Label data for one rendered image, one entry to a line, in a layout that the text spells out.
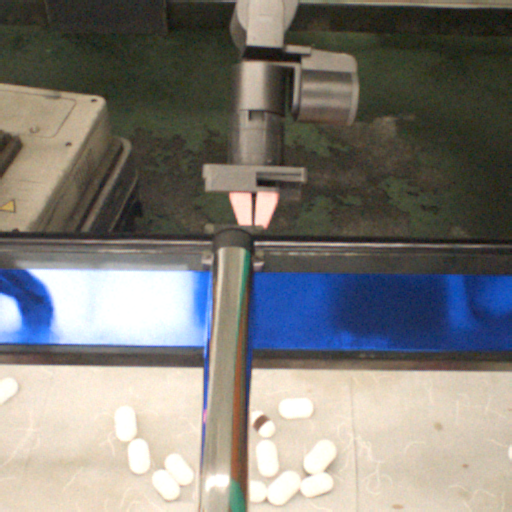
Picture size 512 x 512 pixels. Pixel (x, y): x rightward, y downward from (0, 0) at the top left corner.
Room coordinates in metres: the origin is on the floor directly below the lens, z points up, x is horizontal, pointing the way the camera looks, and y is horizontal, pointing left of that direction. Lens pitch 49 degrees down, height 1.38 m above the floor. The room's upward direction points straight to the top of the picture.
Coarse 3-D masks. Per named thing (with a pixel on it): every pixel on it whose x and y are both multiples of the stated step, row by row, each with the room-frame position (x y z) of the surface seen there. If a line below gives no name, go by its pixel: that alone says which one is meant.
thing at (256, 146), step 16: (240, 112) 0.55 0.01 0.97; (240, 128) 0.54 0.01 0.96; (256, 128) 0.53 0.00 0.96; (272, 128) 0.54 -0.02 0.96; (240, 144) 0.53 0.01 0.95; (256, 144) 0.52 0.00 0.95; (272, 144) 0.53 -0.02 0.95; (240, 160) 0.51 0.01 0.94; (256, 160) 0.51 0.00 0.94; (272, 160) 0.51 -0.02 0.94; (256, 176) 0.50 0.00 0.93; (272, 176) 0.50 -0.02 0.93; (288, 176) 0.50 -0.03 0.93; (304, 176) 0.50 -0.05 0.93
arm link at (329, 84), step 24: (264, 0) 0.62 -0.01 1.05; (264, 24) 0.60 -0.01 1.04; (264, 48) 0.59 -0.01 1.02; (288, 48) 0.60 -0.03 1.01; (312, 72) 0.59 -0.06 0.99; (336, 72) 0.59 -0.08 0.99; (312, 96) 0.57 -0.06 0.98; (336, 96) 0.57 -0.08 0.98; (312, 120) 0.56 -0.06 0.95; (336, 120) 0.56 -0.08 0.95
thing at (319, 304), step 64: (0, 256) 0.24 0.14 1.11; (64, 256) 0.24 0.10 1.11; (128, 256) 0.24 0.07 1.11; (192, 256) 0.24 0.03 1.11; (320, 256) 0.24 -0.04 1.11; (384, 256) 0.24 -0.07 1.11; (448, 256) 0.24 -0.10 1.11; (0, 320) 0.22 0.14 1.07; (64, 320) 0.22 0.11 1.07; (128, 320) 0.22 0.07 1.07; (192, 320) 0.22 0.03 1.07; (256, 320) 0.22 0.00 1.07; (320, 320) 0.22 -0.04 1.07; (384, 320) 0.22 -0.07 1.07; (448, 320) 0.22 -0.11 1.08
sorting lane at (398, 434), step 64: (64, 384) 0.38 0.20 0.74; (128, 384) 0.38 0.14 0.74; (192, 384) 0.38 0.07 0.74; (256, 384) 0.38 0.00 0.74; (320, 384) 0.38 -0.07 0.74; (384, 384) 0.38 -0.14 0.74; (448, 384) 0.38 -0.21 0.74; (0, 448) 0.30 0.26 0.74; (64, 448) 0.30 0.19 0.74; (192, 448) 0.31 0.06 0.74; (384, 448) 0.31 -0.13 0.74; (448, 448) 0.31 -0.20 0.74
